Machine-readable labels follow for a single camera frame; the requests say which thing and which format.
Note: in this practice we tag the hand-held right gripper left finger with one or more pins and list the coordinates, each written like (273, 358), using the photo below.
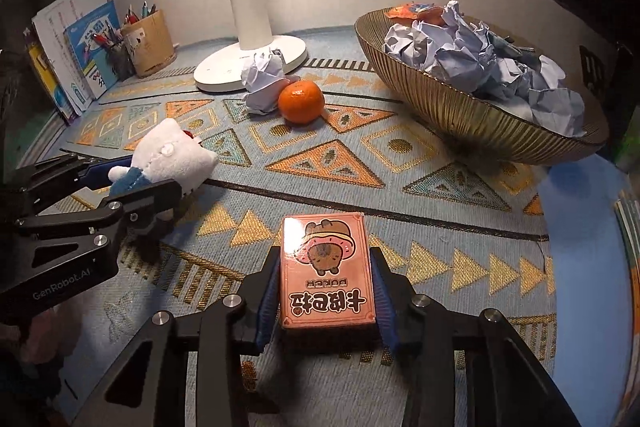
(265, 303)

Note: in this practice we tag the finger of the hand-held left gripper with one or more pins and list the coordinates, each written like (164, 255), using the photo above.
(140, 202)
(95, 171)

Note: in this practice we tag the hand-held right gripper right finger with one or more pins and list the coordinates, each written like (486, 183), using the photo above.
(385, 303)

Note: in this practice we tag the blue and white plush toy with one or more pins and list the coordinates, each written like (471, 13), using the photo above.
(165, 157)

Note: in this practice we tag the orange eraser box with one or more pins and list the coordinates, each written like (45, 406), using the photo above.
(327, 272)

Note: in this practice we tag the gold ribbed bowl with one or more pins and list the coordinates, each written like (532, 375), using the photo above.
(475, 127)

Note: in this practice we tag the pile of paper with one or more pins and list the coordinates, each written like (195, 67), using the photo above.
(465, 57)

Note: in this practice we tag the grey striped cloth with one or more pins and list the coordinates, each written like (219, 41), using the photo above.
(515, 47)

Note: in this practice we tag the orange snack packet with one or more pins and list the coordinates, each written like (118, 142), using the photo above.
(412, 12)

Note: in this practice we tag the person's left hand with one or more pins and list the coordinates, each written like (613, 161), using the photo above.
(42, 337)

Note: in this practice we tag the yellow green workbook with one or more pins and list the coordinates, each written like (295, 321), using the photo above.
(44, 72)

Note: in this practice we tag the black mesh pen holder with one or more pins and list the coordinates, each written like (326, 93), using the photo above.
(120, 62)

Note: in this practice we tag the blue illustrated workbook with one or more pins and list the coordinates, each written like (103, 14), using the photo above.
(95, 52)

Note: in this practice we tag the bunch of pens and pencils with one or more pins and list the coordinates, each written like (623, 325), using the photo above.
(107, 39)

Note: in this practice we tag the patterned table mat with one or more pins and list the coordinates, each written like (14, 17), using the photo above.
(310, 177)

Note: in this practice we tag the bamboo pen holder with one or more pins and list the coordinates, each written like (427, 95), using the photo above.
(152, 44)

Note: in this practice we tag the white worksheet booklet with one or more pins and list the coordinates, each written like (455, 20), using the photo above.
(70, 7)

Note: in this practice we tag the crumpled white paper ball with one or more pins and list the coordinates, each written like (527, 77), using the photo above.
(262, 82)

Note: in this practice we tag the orange tangerine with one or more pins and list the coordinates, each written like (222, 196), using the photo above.
(301, 103)

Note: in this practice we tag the white desk lamp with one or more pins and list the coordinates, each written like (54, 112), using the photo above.
(247, 7)

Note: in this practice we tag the coloured pens pack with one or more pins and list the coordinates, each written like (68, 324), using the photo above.
(629, 227)

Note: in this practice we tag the black socket panel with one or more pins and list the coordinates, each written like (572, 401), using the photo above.
(593, 69)

